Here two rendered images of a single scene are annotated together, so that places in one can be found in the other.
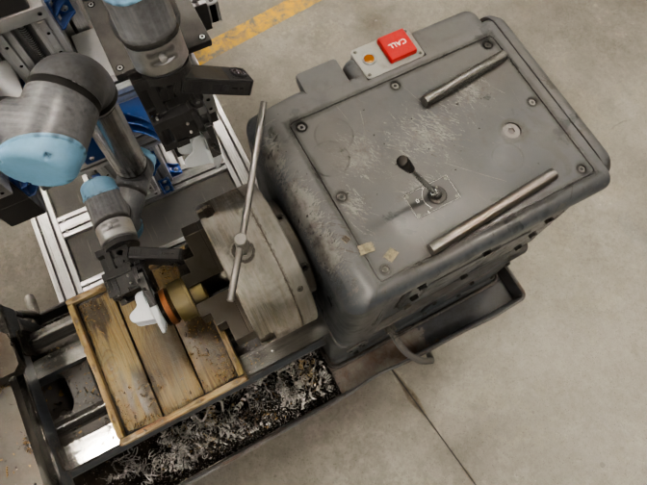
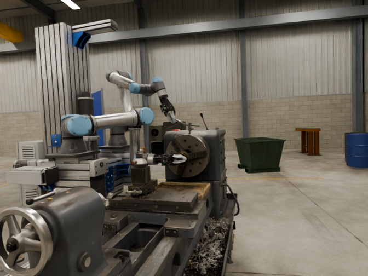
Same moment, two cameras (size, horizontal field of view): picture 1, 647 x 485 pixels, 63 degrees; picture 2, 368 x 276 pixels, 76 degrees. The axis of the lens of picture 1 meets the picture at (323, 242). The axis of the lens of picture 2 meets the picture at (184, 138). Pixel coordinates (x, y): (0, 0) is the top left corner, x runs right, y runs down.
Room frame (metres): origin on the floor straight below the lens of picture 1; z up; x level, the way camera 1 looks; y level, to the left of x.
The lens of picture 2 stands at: (-0.96, 1.34, 1.30)
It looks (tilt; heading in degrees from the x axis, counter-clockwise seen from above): 3 degrees down; 318
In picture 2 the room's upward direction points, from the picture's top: 2 degrees counter-clockwise
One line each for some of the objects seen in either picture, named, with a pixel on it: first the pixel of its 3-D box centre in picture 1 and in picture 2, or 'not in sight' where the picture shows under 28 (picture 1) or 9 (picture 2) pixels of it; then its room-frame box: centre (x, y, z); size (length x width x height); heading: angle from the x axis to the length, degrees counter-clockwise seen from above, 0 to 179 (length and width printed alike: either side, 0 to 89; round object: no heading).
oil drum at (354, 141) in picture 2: not in sight; (358, 149); (0.55, -6.48, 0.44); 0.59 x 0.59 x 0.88
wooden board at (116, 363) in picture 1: (156, 341); (178, 190); (0.17, 0.37, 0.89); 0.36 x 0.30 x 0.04; 32
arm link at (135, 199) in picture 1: (123, 216); not in sight; (0.44, 0.47, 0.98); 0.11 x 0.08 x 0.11; 175
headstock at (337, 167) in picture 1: (411, 182); (197, 151); (0.54, -0.19, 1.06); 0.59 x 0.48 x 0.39; 122
